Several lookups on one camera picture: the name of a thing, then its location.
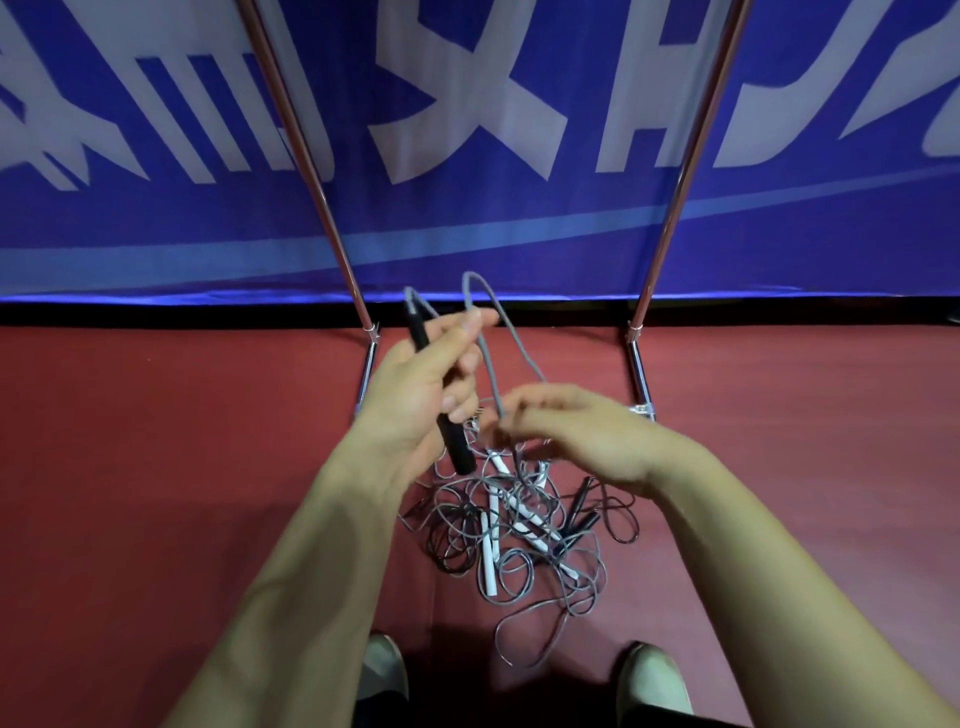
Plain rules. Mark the chrome banner stand pole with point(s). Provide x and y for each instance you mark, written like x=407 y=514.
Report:
x=315 y=187
x=686 y=172

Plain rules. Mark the blue banner with white print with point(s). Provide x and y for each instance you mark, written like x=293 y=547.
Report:
x=480 y=150

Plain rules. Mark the person's right fingers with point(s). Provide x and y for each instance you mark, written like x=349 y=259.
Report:
x=517 y=418

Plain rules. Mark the person's left hand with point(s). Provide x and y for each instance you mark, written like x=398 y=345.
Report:
x=397 y=397

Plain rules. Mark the person's right forearm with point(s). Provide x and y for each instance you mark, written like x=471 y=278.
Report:
x=765 y=585

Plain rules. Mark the person's right beige shoe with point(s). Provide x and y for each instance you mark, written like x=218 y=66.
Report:
x=654 y=679

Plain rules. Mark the person's left forearm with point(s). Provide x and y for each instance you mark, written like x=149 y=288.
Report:
x=300 y=600

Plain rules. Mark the person's beige shoe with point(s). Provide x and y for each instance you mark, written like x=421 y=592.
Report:
x=654 y=679
x=382 y=667

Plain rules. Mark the person's left beige shoe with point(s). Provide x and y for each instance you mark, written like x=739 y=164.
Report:
x=382 y=667

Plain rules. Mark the person's right hand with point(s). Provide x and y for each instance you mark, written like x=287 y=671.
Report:
x=592 y=435

